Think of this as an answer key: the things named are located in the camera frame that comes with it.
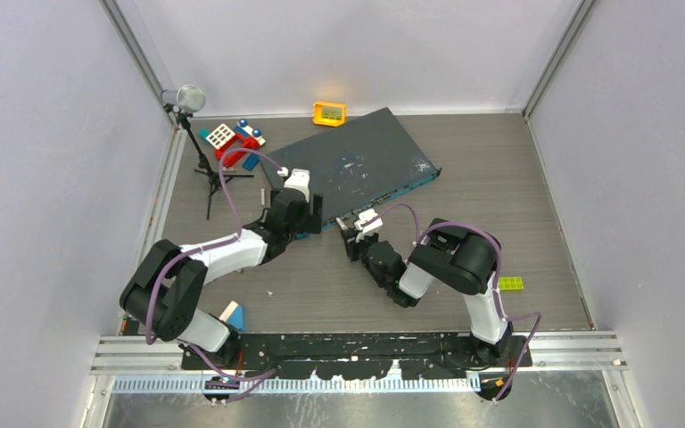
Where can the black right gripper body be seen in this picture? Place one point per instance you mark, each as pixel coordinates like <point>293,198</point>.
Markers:
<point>359,250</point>

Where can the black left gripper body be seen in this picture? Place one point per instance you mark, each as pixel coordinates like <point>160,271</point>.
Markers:
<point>308,223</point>

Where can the silver SFP plug module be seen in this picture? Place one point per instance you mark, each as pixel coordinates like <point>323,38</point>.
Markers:
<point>341,224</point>

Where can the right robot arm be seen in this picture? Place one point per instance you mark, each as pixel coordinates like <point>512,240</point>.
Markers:
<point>464,258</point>

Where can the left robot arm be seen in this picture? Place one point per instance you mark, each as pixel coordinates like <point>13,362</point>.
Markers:
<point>163,293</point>

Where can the small blue toy brick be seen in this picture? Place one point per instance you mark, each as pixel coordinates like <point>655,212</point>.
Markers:
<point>251,161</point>

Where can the blue white toy brick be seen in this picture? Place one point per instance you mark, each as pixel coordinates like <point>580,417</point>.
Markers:
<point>244,128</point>

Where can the white window toy brick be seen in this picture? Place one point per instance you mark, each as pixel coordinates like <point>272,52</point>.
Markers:
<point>220,136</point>

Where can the blue white wedge block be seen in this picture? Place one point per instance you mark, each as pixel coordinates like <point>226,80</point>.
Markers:
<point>233,316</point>

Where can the green toy brick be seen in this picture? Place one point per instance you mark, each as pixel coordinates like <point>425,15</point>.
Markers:
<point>511,283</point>

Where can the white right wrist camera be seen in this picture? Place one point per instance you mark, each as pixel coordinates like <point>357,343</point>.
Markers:
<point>367,221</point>

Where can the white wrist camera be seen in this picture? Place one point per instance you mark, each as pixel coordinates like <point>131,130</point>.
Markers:
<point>367,221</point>
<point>296,179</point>

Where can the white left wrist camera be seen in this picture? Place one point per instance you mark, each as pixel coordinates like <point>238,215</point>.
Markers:
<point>296,179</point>

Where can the dark grey network switch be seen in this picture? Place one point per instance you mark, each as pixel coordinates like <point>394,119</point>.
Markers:
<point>360,164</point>

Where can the red toy brick frame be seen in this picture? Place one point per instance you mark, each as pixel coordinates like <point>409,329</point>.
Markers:
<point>233,149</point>

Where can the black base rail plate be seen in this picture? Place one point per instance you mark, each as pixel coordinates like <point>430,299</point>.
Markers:
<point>356,356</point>

